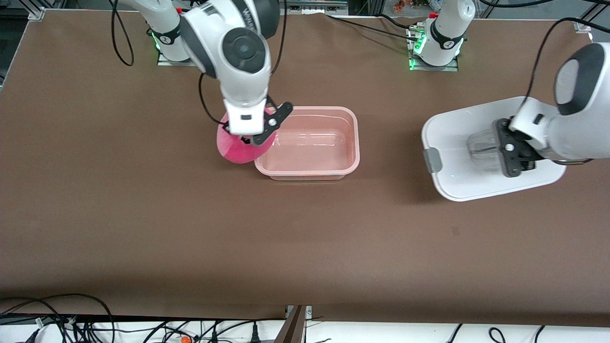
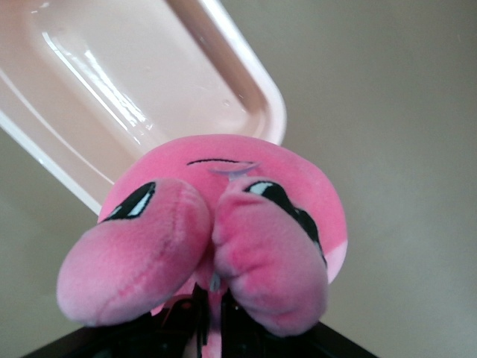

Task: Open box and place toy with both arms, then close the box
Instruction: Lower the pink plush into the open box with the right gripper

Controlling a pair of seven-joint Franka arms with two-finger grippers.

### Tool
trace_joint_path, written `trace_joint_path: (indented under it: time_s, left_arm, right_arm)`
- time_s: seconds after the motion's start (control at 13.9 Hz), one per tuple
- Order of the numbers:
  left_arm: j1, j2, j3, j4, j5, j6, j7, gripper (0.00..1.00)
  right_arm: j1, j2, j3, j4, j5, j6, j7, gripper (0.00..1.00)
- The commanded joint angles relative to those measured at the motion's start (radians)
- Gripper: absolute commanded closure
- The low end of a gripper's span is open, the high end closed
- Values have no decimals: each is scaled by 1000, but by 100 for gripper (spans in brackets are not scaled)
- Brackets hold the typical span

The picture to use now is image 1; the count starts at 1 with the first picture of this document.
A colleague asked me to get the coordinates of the pink plush toy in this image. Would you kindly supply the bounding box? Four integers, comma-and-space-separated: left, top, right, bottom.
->
216, 107, 278, 165

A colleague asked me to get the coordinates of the white container lid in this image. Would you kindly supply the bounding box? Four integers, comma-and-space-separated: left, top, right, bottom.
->
421, 96, 568, 202

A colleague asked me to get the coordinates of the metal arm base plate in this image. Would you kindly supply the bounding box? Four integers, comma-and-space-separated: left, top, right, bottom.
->
156, 51, 193, 67
407, 26, 460, 72

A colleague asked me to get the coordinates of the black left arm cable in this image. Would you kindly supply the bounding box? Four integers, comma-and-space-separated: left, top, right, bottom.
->
527, 17, 594, 103

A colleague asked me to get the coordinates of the pink plastic box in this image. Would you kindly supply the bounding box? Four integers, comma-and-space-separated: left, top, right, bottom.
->
254, 106, 360, 181

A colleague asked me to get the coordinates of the black looped floor cable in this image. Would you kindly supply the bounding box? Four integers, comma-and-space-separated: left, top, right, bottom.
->
0, 294, 116, 343

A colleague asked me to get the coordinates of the black cable on table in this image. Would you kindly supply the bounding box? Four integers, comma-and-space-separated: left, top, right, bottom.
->
326, 13, 411, 40
376, 13, 416, 29

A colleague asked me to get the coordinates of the brown wooden post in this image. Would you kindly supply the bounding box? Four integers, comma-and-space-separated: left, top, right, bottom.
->
273, 305, 306, 343

